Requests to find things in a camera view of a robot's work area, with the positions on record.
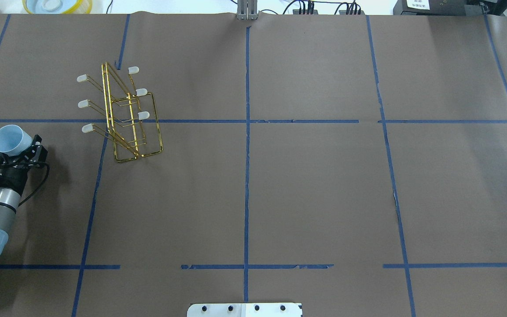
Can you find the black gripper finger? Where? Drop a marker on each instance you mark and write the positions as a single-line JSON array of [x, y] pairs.
[[35, 144]]

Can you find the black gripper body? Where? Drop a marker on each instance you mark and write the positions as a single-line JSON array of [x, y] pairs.
[[10, 177]]

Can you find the light blue plastic cup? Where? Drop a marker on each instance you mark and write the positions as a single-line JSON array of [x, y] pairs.
[[14, 140]]

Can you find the yellow rimmed bowl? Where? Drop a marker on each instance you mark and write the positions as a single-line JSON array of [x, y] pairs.
[[56, 7]]

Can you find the gold wire cup holder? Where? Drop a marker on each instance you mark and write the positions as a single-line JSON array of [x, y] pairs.
[[130, 113]]

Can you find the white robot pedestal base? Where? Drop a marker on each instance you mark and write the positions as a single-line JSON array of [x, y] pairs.
[[260, 309]]

